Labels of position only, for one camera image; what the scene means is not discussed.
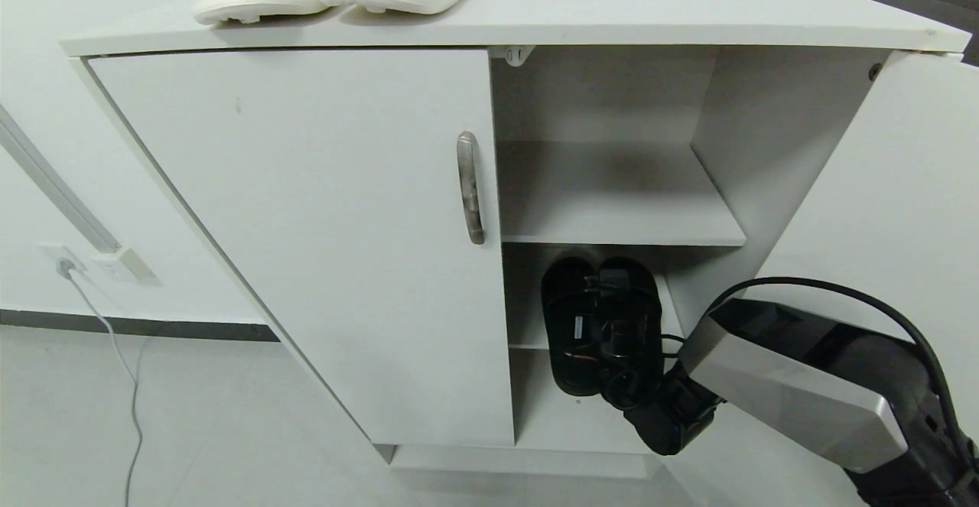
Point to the white wall socket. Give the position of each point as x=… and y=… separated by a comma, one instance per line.
x=55, y=256

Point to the black slipper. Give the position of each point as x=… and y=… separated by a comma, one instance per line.
x=639, y=300
x=566, y=300

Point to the plain white cabinet door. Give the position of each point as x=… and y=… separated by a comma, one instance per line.
x=887, y=201

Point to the white junction box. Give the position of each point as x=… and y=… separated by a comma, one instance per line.
x=126, y=265

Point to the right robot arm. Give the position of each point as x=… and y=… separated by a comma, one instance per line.
x=780, y=385

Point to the white shoe cabinet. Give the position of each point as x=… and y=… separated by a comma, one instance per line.
x=612, y=2

